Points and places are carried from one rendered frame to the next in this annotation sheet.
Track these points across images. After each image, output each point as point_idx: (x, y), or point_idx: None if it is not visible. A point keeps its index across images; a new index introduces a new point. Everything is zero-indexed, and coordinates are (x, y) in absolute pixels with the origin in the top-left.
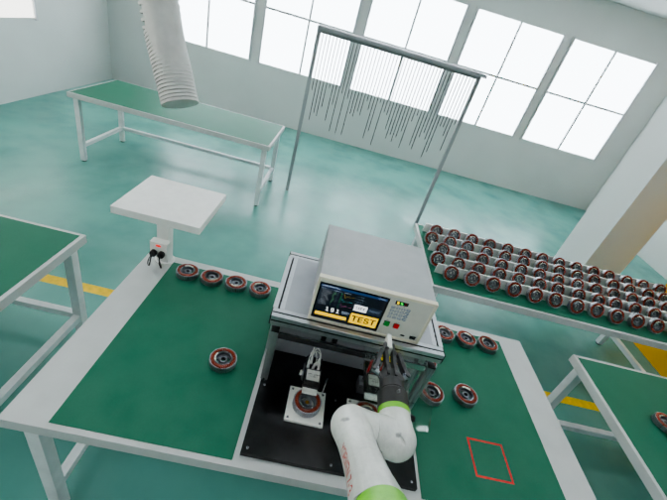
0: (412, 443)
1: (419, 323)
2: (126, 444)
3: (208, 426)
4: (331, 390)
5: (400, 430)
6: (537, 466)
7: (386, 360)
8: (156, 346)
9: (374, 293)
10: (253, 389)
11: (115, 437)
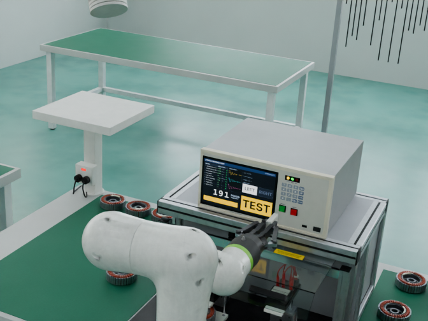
0: (231, 269)
1: (319, 207)
2: (7, 318)
3: (87, 320)
4: (237, 314)
5: (221, 256)
6: None
7: (255, 228)
8: (58, 257)
9: (260, 166)
10: (146, 302)
11: (0, 311)
